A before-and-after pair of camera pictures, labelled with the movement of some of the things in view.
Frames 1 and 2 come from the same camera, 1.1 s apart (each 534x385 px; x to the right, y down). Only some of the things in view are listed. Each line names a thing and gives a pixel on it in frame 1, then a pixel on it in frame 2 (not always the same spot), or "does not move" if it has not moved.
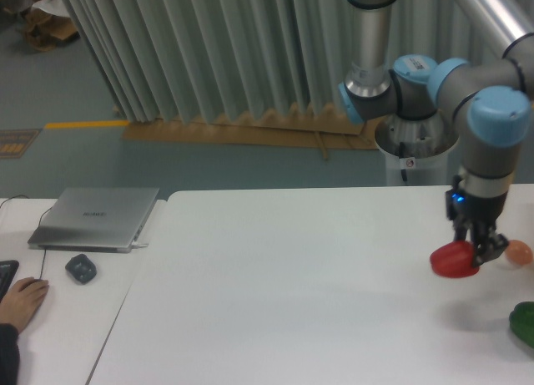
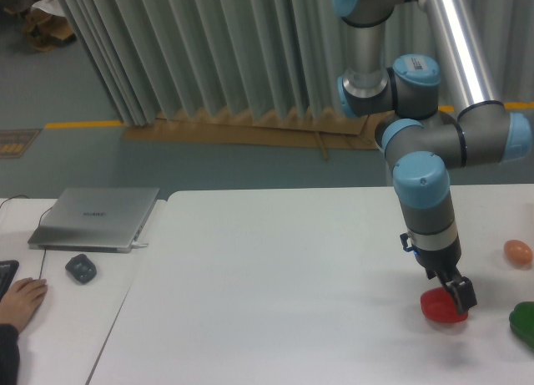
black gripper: [463, 209] → [438, 263]
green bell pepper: [521, 321] does not move
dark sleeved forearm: [9, 355] does not move
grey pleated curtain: [191, 53] does not move
